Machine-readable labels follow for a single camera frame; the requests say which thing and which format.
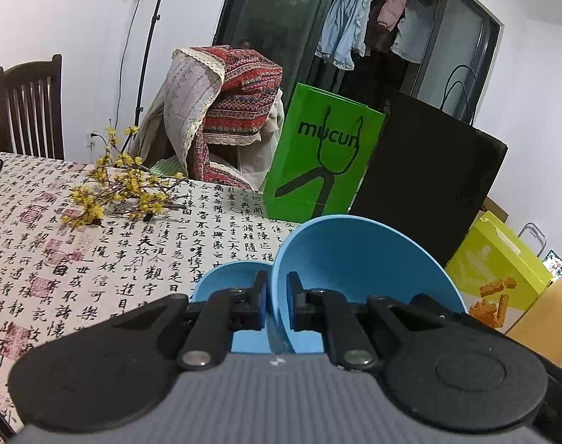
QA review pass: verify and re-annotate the grey metal frame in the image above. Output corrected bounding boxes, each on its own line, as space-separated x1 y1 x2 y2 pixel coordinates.
517 222 547 257

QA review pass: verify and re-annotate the yellow flower branch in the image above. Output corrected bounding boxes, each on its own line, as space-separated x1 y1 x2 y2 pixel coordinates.
59 120 189 229

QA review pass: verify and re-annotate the dark wooden chair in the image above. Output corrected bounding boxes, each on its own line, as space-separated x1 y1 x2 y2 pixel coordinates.
0 54 64 160

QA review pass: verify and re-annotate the yellow-green snack box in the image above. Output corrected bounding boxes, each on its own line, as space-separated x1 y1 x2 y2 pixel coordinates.
445 210 553 334

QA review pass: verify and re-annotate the black paper bag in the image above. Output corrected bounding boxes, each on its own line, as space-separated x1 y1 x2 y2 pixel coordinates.
348 65 509 269

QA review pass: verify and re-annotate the calligraphy printed tablecloth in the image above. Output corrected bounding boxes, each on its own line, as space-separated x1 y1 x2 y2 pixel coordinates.
0 150 448 426

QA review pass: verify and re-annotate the hanging pink garment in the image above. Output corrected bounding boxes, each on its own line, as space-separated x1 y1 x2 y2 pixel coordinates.
377 0 409 32

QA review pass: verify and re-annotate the red patterned blanket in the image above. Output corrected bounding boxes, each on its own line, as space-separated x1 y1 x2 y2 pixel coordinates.
200 45 284 190

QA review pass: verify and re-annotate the brown cardboard box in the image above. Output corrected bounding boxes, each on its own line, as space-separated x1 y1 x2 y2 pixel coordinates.
483 196 509 223

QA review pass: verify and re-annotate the studio light on stand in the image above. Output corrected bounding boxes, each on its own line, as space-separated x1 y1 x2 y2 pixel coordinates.
118 0 176 125

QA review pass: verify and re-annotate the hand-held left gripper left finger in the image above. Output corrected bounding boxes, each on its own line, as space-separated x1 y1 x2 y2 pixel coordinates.
108 269 269 371

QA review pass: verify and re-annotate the green paper bag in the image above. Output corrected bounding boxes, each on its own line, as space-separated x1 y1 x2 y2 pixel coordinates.
263 82 386 223

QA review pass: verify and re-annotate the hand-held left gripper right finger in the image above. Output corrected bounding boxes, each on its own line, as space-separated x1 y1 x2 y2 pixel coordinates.
287 272 469 371

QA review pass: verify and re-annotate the blue bowl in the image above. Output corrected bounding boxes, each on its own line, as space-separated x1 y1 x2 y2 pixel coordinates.
191 261 275 352
272 214 467 354

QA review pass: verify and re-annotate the small lit screen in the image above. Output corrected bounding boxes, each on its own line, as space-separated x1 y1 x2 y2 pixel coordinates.
542 250 562 279

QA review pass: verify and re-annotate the dark sliding glass door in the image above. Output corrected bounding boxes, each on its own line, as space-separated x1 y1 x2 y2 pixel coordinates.
214 0 501 125

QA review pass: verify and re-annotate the hanging light blue shirt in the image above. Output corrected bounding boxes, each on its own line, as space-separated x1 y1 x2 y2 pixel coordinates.
315 0 379 70

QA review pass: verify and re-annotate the green checked cushion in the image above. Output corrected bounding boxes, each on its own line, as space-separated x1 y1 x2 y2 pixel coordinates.
150 156 189 179

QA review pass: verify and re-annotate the hanging white garment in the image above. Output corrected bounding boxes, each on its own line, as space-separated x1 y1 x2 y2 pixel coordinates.
391 0 436 64

